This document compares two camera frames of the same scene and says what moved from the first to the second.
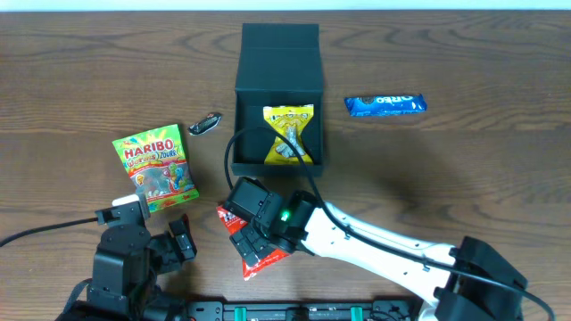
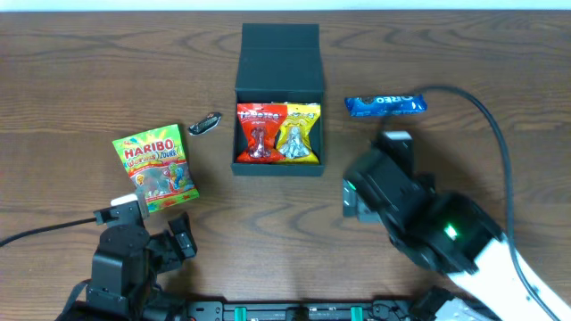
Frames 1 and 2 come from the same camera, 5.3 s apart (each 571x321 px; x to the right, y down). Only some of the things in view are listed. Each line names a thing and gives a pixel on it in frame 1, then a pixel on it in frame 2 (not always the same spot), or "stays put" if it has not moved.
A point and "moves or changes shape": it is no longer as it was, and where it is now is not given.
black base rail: [375, 310] stays put
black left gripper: [179, 243] stays put
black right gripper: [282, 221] -> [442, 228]
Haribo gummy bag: [158, 166] stays put
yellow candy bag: [289, 120] moves or changes shape
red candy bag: [235, 224] -> [260, 122]
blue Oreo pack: [358, 106] stays put
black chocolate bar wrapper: [205, 124] stays put
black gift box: [278, 64] stays put
